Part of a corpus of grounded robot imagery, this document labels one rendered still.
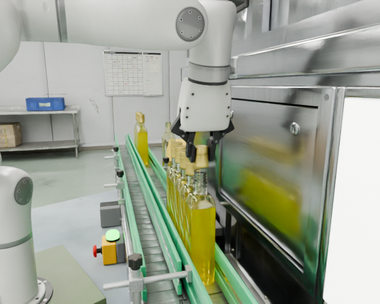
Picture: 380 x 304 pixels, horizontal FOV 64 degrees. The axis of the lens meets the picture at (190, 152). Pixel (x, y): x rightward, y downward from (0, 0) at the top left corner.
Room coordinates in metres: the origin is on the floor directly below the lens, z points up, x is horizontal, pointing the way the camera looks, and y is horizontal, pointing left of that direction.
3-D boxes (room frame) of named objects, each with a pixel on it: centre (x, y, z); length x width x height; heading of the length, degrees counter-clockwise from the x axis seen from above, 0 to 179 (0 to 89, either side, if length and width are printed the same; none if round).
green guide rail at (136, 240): (1.39, 0.32, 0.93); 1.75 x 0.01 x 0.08; 15
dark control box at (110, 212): (1.18, 0.33, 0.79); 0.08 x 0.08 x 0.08; 15
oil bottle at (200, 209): (0.63, -0.02, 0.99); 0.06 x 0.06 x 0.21; 16
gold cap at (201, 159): (0.62, -0.02, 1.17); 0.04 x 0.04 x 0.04
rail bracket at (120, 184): (1.08, 0.28, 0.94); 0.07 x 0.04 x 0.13; 105
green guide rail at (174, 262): (1.41, 0.25, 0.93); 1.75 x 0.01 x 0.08; 15
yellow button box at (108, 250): (0.91, 0.26, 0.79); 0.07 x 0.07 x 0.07; 15
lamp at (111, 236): (0.91, 0.25, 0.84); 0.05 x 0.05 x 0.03
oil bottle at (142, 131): (1.68, 0.27, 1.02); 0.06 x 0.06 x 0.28; 15
